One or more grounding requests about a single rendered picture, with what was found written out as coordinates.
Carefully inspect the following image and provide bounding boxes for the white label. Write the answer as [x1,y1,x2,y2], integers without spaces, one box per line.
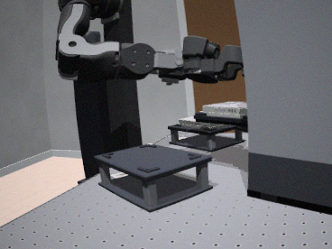
[110,172,127,178]

